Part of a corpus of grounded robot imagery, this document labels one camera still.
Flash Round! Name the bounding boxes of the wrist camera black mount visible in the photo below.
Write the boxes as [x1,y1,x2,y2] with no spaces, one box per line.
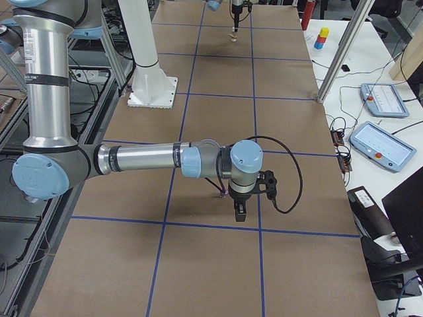
[256,170,278,200]

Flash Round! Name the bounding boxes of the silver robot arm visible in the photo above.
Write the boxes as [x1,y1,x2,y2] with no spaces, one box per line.
[13,1,263,222]
[206,0,248,33]

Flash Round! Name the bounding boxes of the black monitor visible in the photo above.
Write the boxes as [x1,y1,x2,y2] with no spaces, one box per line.
[382,168,422,256]

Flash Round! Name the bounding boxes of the stacked colour blocks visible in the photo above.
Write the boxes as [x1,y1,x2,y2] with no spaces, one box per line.
[313,27,330,50]

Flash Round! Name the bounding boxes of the orange circuit board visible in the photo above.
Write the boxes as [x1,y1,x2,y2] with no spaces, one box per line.
[330,129,352,174]

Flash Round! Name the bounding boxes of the red cylinder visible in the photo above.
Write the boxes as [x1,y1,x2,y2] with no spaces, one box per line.
[301,0,315,31]

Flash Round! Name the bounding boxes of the black camera cable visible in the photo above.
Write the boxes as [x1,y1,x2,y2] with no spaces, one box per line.
[246,135,304,215]

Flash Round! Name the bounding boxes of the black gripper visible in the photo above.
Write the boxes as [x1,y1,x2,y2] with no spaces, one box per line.
[231,4,243,32]
[229,189,258,222]

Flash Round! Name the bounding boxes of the aluminium frame post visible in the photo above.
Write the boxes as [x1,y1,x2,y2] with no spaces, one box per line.
[316,0,375,104]

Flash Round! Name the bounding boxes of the near teach pendant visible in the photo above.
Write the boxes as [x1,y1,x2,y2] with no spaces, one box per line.
[349,122,417,172]

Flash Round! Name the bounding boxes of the white PPR pipe fitting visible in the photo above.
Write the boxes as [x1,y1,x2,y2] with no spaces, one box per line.
[229,32,237,42]

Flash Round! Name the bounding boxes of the teach pendant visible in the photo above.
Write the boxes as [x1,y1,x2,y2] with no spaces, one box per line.
[349,122,417,172]
[360,83,410,118]

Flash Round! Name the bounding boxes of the far teach pendant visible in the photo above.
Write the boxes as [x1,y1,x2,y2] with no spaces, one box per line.
[360,83,410,118]

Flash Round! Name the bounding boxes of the white pedestal column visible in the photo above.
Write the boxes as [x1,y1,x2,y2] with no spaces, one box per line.
[118,0,178,109]

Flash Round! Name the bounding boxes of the black box with label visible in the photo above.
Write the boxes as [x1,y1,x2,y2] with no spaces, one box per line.
[347,186,394,240]

